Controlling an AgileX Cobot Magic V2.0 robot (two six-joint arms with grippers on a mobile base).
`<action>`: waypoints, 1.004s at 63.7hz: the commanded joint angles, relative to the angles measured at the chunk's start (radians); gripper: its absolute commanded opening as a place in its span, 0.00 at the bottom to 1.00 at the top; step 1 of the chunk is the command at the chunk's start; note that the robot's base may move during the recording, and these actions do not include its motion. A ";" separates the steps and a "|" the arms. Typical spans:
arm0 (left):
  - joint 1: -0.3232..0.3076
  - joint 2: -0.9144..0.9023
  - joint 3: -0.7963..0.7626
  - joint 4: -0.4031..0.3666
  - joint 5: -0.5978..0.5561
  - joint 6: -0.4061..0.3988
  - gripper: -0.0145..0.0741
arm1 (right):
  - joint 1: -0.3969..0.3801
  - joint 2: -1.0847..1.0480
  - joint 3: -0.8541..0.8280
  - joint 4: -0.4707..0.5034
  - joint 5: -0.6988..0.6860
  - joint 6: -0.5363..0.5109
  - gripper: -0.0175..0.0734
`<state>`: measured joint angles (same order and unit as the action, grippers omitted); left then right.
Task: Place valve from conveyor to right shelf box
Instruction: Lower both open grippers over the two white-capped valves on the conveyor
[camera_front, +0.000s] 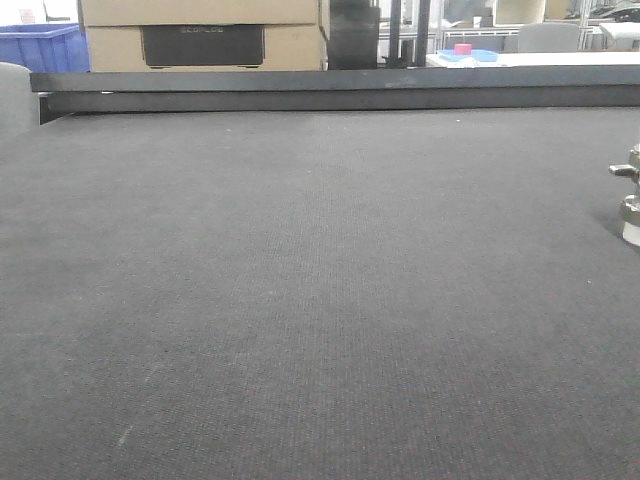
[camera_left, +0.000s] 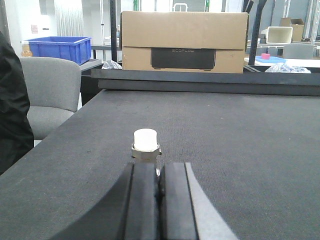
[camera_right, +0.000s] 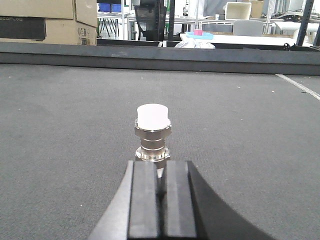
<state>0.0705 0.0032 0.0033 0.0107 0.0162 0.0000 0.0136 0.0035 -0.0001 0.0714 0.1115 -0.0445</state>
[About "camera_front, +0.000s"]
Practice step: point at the grey office chair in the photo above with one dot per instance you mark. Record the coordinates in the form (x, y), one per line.
(547, 37)

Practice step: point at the pink block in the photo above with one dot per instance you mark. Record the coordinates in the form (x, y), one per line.
(463, 49)

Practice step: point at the black conveyor end rail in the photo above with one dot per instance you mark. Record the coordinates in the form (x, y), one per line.
(435, 88)

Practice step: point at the lower cardboard box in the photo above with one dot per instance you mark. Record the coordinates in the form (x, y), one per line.
(286, 48)

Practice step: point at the blue plastic crate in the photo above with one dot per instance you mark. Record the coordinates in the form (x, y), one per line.
(45, 48)

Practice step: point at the white background table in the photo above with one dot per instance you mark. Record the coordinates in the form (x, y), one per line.
(508, 60)

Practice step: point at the black stacked container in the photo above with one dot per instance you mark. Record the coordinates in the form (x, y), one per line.
(354, 35)

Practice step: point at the blue tray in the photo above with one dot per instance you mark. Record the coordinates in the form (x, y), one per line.
(478, 55)

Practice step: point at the dark conveyor belt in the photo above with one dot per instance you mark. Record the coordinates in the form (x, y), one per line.
(386, 295)

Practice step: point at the grey chair back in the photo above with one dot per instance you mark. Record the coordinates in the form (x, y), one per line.
(19, 105)

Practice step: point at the cardboard box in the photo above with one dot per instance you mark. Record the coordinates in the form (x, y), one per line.
(286, 48)
(171, 12)

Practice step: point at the black vertical post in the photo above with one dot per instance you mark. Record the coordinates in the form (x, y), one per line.
(422, 33)

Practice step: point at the upper cardboard box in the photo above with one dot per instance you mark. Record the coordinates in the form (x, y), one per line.
(171, 12)

